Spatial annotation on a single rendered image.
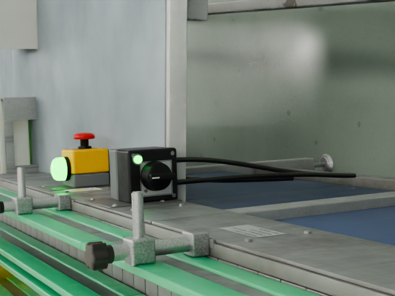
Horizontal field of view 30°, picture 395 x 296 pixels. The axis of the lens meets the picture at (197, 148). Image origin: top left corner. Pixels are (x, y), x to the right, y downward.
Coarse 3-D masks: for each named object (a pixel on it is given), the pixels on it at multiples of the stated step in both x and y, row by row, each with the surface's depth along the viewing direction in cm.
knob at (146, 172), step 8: (144, 168) 108; (152, 168) 107; (160, 168) 108; (168, 168) 109; (144, 176) 108; (152, 176) 106; (160, 176) 107; (168, 176) 107; (144, 184) 108; (152, 184) 107; (160, 184) 108; (168, 184) 109
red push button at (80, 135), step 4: (76, 136) 136; (80, 136) 136; (84, 136) 136; (88, 136) 136; (92, 136) 137; (80, 140) 138; (84, 140) 137; (88, 140) 138; (80, 144) 138; (84, 144) 137; (88, 144) 138
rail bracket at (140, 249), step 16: (128, 240) 74; (144, 240) 74; (160, 240) 76; (176, 240) 77; (192, 240) 77; (208, 240) 78; (96, 256) 72; (112, 256) 73; (128, 256) 74; (144, 256) 74; (192, 256) 77
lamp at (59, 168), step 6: (66, 156) 137; (54, 162) 135; (60, 162) 134; (66, 162) 135; (54, 168) 134; (60, 168) 134; (66, 168) 134; (54, 174) 135; (60, 174) 134; (66, 174) 135; (60, 180) 136; (66, 180) 136
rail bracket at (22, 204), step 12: (24, 168) 115; (24, 180) 115; (24, 192) 115; (0, 204) 113; (12, 204) 114; (24, 204) 115; (36, 204) 116; (48, 204) 117; (60, 204) 117; (72, 204) 118
